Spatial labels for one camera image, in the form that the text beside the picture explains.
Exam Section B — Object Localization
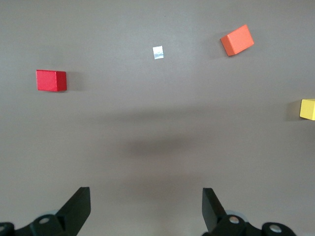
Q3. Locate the small square tape patch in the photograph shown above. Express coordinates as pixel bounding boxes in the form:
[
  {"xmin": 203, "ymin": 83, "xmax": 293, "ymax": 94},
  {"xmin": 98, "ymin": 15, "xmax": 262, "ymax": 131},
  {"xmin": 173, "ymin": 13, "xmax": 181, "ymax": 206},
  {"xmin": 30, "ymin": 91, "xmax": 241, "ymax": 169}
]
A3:
[{"xmin": 152, "ymin": 45, "xmax": 164, "ymax": 60}]

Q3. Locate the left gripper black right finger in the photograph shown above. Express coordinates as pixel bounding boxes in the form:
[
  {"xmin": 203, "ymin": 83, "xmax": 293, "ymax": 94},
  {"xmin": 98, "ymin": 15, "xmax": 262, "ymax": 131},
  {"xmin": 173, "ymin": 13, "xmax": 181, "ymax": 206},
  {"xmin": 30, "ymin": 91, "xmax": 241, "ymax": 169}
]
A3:
[{"xmin": 202, "ymin": 188, "xmax": 296, "ymax": 236}]

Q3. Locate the yellow wooden block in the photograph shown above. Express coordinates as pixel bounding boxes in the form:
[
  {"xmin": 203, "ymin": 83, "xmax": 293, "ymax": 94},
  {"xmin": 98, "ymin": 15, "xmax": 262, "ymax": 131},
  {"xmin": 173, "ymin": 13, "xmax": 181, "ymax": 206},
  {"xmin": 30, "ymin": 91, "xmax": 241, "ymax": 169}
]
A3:
[{"xmin": 299, "ymin": 98, "xmax": 315, "ymax": 121}]

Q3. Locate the orange wooden block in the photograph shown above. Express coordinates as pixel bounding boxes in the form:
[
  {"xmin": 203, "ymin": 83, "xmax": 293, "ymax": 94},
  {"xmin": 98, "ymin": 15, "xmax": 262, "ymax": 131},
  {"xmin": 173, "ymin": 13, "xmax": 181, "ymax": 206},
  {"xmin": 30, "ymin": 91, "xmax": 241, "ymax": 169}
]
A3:
[{"xmin": 220, "ymin": 24, "xmax": 255, "ymax": 57}]

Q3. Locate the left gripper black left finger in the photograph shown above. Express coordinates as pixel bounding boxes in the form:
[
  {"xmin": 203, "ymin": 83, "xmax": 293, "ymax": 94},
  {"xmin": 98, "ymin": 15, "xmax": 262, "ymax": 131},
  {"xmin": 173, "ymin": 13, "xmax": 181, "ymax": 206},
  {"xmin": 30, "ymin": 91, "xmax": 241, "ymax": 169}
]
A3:
[{"xmin": 0, "ymin": 187, "xmax": 92, "ymax": 236}]

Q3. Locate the red wooden block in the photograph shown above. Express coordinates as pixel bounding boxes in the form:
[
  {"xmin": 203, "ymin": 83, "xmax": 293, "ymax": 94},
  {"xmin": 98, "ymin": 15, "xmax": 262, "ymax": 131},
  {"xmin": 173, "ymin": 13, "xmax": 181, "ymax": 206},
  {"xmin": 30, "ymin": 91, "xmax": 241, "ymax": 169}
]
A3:
[{"xmin": 36, "ymin": 69, "xmax": 67, "ymax": 92}]

